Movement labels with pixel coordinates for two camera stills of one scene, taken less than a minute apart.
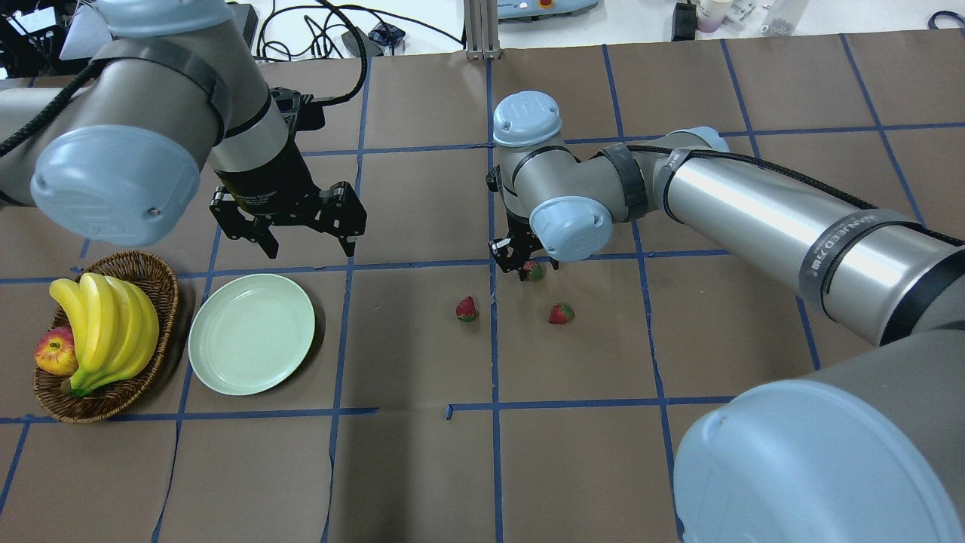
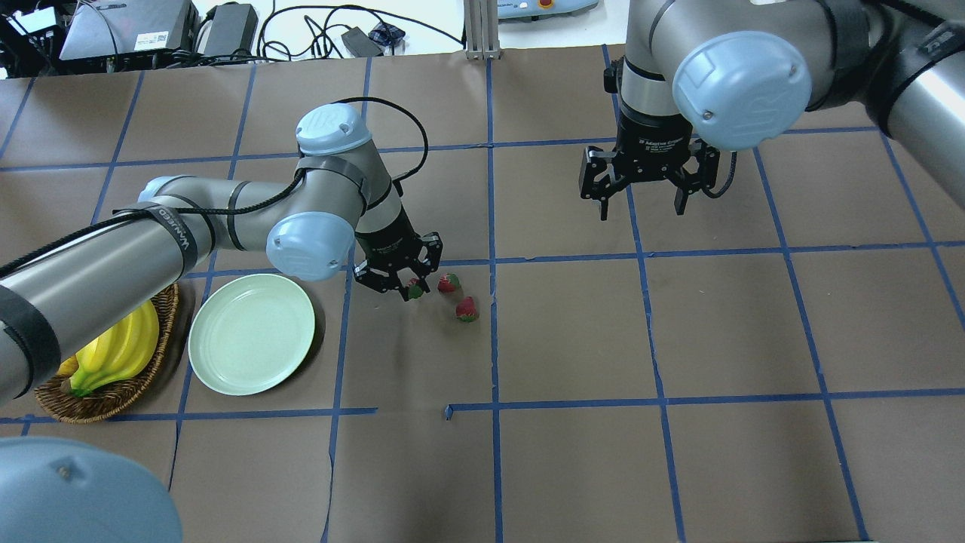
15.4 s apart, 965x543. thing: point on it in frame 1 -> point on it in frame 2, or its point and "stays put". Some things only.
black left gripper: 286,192 -> 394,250
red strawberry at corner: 466,309 stays put
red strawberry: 534,271 -> 448,283
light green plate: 249,332 stays put
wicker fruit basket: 51,399 stays put
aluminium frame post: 482,30 stays put
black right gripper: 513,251 -> 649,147
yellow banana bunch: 116,325 stays put
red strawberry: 560,314 -> 415,288
